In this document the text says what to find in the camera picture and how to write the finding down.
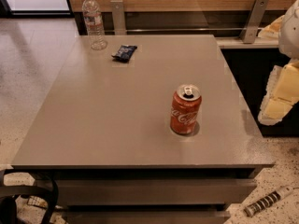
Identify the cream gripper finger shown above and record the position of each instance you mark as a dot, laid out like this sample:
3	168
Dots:
282	93
271	31

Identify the upper grey drawer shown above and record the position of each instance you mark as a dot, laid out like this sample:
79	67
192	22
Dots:
153	192

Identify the left metal bracket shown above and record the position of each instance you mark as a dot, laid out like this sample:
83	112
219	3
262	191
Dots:
118	17

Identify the red coke can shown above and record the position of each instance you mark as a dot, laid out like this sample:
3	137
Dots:
184	109

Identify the right metal bracket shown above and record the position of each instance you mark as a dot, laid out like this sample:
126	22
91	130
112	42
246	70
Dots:
250	30

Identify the blue rxbar blueberry wrapper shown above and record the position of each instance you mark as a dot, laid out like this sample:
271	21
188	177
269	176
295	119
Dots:
124	53

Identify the clear plastic water bottle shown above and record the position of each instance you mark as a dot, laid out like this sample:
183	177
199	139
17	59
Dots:
94	24

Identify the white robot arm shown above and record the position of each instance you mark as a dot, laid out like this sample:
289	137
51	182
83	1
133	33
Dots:
288	36

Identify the metal bracket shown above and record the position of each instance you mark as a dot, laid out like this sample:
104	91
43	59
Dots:
118	17
250	30

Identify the lower grey drawer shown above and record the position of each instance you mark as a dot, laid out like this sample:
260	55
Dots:
148	217

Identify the horizontal metal rail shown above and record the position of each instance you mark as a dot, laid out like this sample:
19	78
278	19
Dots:
188	31

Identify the grey drawer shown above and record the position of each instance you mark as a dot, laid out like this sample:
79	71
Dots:
148	217
153	192

